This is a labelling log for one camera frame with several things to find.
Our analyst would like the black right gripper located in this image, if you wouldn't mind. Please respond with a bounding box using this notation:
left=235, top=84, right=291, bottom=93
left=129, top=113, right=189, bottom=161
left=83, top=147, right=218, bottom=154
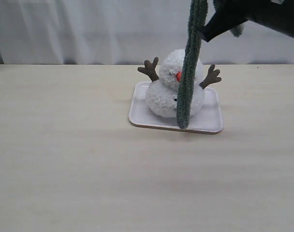
left=200, top=0, right=294, bottom=42

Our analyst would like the green fuzzy scarf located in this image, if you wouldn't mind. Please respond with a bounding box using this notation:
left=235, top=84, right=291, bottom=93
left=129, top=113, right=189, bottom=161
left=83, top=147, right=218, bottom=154
left=175, top=0, right=246, bottom=130

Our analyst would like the white plush snowman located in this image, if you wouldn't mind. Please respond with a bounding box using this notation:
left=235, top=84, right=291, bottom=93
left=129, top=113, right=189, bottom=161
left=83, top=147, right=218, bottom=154
left=137, top=48, right=221, bottom=118

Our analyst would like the white plastic tray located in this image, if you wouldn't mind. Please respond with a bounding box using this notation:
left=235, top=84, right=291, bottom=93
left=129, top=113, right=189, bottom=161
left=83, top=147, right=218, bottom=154
left=128, top=81, right=224, bottom=134

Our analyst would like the white backdrop curtain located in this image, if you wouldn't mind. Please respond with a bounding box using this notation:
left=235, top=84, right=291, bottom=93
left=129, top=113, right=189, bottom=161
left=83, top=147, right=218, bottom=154
left=0, top=0, right=294, bottom=65

